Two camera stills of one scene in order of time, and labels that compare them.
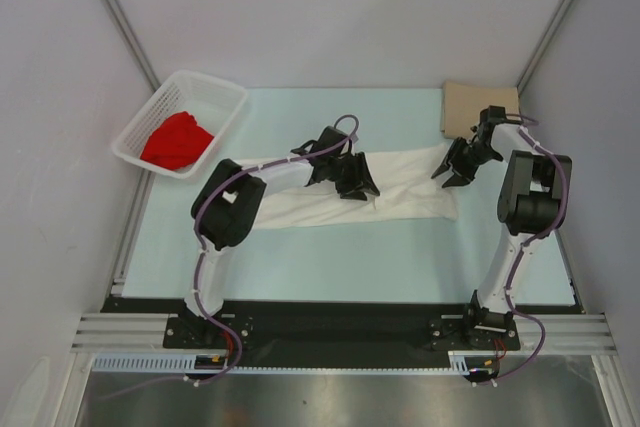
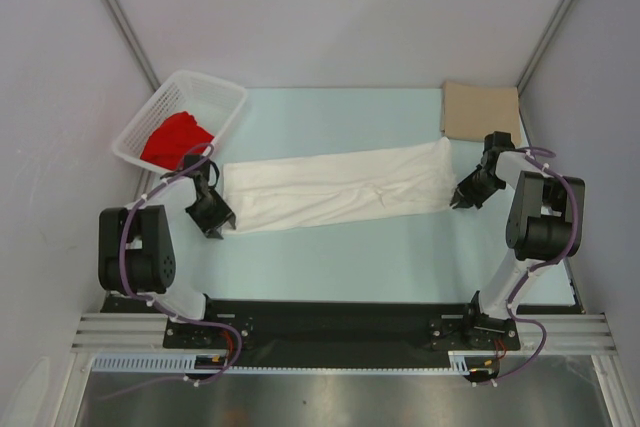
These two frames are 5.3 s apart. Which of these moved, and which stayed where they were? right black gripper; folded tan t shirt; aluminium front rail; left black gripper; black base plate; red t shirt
Moved: right black gripper; left black gripper
Stayed: aluminium front rail; red t shirt; folded tan t shirt; black base plate
